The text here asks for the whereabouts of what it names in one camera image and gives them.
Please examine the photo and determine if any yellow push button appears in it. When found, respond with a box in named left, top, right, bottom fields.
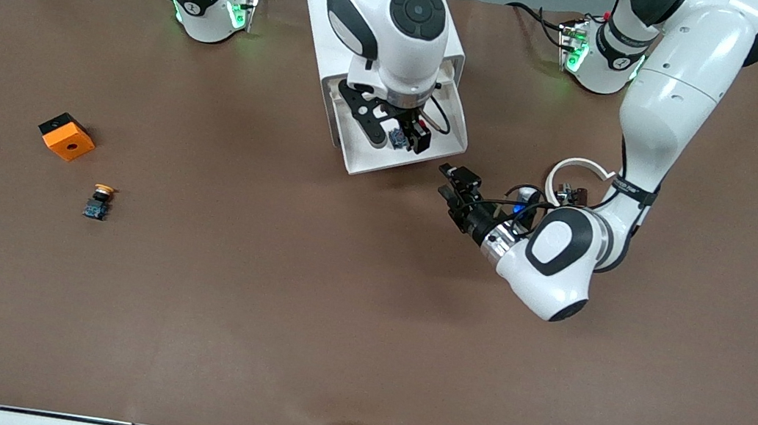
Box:
left=82, top=182, right=118, bottom=223

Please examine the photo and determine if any dark brown small component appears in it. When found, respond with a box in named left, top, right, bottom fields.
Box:
left=555, top=182, right=590, bottom=207

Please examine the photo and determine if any white curved plastic part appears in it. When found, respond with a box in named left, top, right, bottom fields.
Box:
left=543, top=153, right=618, bottom=217

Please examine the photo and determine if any brown paper table cover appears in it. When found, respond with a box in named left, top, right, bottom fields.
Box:
left=0, top=0, right=758, bottom=425

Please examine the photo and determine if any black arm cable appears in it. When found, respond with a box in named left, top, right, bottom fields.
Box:
left=424, top=95, right=456, bottom=137
left=471, top=116, right=665, bottom=245

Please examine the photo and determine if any black base cable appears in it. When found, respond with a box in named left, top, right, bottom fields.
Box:
left=501, top=0, right=573, bottom=51

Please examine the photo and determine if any orange and black switch box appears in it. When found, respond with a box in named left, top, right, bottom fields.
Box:
left=34, top=109, right=100, bottom=166

